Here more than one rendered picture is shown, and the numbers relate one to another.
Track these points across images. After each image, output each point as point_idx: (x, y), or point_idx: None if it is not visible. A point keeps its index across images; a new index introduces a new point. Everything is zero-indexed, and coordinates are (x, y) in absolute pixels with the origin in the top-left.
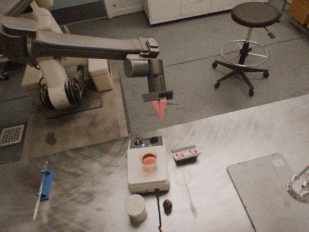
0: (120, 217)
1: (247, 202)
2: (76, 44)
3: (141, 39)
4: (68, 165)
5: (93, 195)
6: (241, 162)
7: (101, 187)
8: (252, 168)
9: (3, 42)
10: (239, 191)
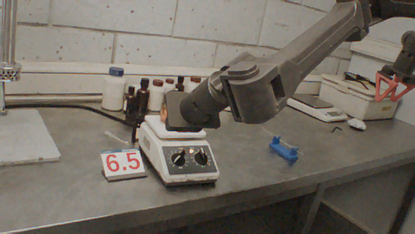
0: None
1: (44, 133)
2: (316, 23)
3: (269, 66)
4: (279, 164)
5: (224, 146)
6: (36, 158)
7: (221, 150)
8: (22, 152)
9: None
10: (50, 139)
